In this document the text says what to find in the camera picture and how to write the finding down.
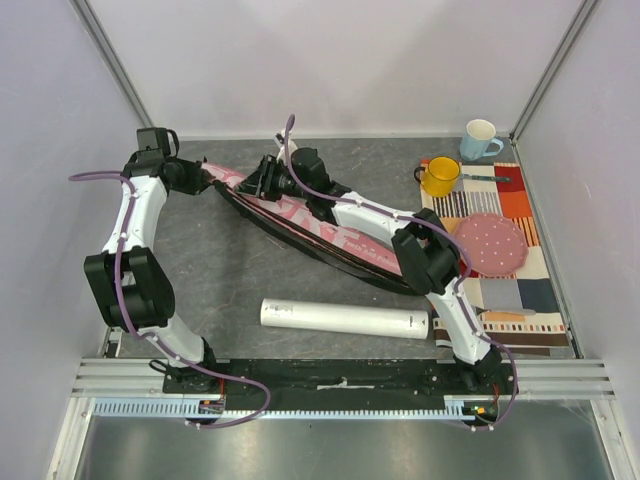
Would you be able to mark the light blue mug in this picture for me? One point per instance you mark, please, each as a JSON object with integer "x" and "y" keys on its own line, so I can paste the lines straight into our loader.
{"x": 480, "y": 141}

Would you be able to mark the white shuttlecock tube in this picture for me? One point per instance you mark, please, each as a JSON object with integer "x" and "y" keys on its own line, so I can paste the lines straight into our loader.
{"x": 335, "y": 318}

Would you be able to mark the orange patchwork cloth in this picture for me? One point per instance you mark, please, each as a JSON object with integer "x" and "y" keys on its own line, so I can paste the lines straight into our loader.
{"x": 529, "y": 287}

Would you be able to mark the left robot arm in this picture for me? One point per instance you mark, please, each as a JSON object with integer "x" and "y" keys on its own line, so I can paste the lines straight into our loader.
{"x": 130, "y": 287}

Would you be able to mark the pink dotted plate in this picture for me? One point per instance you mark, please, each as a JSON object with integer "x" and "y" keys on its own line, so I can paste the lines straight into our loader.
{"x": 495, "y": 246}

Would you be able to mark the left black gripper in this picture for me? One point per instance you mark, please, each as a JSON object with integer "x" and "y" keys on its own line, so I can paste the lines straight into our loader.
{"x": 200, "y": 178}

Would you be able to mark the white cable duct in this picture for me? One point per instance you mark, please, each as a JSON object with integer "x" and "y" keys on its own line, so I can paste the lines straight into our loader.
{"x": 205, "y": 409}

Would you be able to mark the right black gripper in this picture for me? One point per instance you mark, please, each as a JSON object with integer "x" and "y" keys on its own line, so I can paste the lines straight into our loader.
{"x": 265, "y": 175}

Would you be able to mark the silver fork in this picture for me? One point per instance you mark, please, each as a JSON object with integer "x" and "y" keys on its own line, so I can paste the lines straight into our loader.
{"x": 517, "y": 315}

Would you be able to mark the pink racket bag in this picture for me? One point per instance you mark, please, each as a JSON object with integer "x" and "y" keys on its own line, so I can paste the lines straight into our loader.
{"x": 289, "y": 221}

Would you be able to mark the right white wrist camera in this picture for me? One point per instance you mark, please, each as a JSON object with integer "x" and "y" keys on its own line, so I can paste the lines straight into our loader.
{"x": 279, "y": 139}

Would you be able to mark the yellow mug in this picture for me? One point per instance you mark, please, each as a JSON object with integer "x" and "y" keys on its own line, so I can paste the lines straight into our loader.
{"x": 438, "y": 176}

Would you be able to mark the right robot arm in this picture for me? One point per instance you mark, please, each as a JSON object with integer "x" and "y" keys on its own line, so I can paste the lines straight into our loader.
{"x": 428, "y": 257}

